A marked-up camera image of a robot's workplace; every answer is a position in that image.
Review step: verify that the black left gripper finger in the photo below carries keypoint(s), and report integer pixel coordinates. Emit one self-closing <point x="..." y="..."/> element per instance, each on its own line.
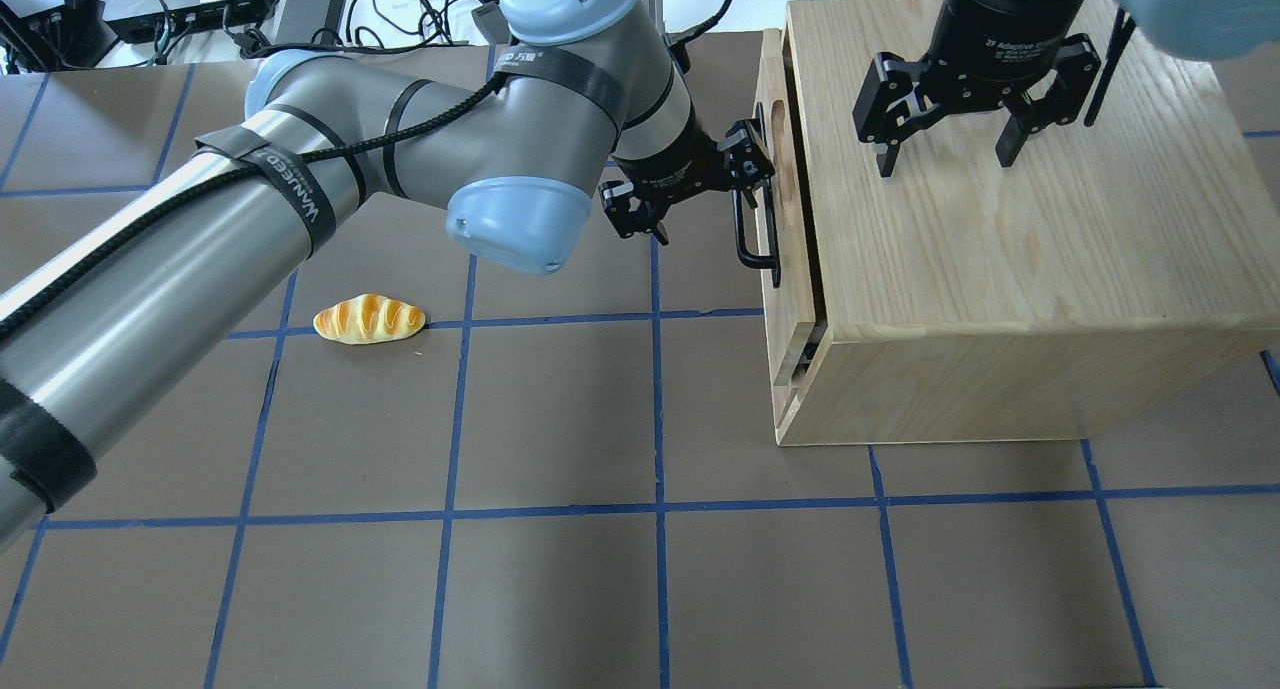
<point x="746" y="160"/>
<point x="630" y="214"/>

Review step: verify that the toy bread roll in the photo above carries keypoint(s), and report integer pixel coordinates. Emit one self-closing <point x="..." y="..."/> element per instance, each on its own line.
<point x="369" y="319"/>

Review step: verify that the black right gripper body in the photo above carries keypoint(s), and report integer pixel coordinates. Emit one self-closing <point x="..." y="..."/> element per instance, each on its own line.
<point x="1003" y="21"/>

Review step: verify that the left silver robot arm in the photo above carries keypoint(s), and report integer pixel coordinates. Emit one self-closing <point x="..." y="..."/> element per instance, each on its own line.
<point x="589" y="99"/>

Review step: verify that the black network switch box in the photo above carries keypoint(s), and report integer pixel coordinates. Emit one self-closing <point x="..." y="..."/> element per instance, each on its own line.
<point x="138" y="21"/>

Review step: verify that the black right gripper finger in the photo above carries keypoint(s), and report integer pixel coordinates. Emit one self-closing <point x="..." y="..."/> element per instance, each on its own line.
<point x="1074" y="69"/>
<point x="891" y="107"/>

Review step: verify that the light wooden drawer cabinet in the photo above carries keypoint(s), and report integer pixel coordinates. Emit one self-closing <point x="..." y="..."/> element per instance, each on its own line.
<point x="1108" y="268"/>

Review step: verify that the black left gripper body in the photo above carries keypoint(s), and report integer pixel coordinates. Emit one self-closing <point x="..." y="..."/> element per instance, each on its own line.
<point x="676" y="169"/>

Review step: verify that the black power brick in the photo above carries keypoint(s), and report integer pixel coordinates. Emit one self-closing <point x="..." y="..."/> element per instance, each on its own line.
<point x="308" y="22"/>

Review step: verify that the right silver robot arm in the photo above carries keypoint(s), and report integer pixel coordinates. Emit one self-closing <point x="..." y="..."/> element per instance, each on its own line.
<point x="1199" y="30"/>

